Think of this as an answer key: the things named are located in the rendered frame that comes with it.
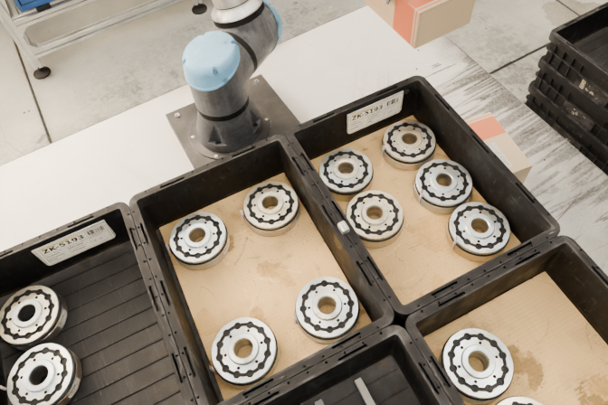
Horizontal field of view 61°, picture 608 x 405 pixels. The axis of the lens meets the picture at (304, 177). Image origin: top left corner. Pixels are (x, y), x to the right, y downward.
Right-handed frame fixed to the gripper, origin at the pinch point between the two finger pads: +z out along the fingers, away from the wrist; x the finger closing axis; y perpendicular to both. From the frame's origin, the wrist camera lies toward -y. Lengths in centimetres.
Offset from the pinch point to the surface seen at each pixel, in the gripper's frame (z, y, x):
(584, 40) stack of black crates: 61, -12, 83
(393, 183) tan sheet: 26.6, 18.0, -15.5
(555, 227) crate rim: 16.5, 43.0, -3.7
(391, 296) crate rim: 17, 39, -32
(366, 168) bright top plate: 23.7, 14.0, -19.0
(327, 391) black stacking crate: 27, 44, -46
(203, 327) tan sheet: 27, 25, -58
